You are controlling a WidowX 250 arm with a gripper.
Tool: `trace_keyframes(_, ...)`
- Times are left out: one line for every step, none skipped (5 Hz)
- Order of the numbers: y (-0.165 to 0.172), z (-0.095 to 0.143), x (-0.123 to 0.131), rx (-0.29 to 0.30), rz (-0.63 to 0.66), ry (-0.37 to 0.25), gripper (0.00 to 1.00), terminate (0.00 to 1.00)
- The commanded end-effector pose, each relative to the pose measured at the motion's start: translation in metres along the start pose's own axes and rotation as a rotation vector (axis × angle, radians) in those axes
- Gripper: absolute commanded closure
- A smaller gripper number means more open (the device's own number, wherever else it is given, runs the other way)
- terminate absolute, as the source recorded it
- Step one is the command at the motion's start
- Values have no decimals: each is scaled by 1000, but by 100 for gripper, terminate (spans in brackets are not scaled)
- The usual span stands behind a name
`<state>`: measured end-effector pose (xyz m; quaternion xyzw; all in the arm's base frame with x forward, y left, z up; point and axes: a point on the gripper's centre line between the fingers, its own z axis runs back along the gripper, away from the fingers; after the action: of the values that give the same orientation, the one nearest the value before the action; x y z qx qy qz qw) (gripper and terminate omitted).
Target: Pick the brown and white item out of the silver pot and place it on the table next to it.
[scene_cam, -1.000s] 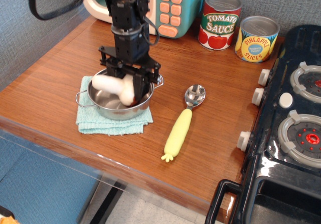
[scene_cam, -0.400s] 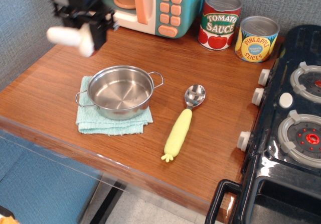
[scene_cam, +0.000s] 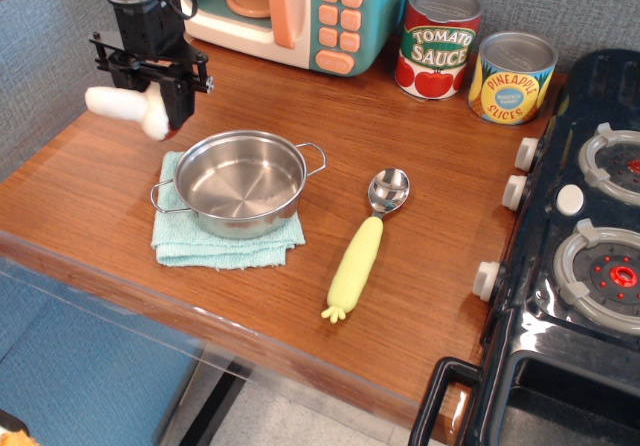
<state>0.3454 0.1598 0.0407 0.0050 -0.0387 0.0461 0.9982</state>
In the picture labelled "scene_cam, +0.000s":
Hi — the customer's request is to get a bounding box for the pineapple slices can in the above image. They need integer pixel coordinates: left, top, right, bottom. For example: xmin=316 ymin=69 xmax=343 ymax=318
xmin=468 ymin=31 xmax=558 ymax=125

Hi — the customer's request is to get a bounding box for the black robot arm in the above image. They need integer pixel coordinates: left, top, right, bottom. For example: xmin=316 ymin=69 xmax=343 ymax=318
xmin=85 ymin=0 xmax=213 ymax=141

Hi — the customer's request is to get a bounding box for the tomato sauce can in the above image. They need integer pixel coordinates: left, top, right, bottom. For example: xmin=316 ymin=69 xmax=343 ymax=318
xmin=395 ymin=0 xmax=483 ymax=100

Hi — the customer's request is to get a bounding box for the black toy stove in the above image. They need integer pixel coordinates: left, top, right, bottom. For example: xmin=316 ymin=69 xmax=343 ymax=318
xmin=410 ymin=49 xmax=639 ymax=445

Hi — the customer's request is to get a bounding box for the plush white brown mushroom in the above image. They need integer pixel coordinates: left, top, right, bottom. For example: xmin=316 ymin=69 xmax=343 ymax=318
xmin=84 ymin=83 xmax=172 ymax=141

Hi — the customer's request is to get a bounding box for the stainless steel pot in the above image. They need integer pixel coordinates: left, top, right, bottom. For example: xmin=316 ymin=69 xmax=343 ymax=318
xmin=150 ymin=130 xmax=327 ymax=240

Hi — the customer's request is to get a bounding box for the orange object at corner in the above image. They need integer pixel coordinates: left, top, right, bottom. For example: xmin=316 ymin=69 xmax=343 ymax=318
xmin=1 ymin=410 xmax=39 ymax=446

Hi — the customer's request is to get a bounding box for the toy teal microwave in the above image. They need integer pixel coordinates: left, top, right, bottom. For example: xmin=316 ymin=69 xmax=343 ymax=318
xmin=181 ymin=0 xmax=404 ymax=77

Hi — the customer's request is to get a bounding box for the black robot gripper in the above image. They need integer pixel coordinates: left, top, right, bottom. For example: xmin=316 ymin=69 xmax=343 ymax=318
xmin=89 ymin=0 xmax=213 ymax=131

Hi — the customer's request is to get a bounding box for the light teal folded cloth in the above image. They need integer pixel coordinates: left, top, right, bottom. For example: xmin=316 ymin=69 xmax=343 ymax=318
xmin=151 ymin=151 xmax=305 ymax=270

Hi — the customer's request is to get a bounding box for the spoon with yellow handle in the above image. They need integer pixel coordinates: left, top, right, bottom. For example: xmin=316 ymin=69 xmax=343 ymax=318
xmin=321 ymin=168 xmax=410 ymax=324

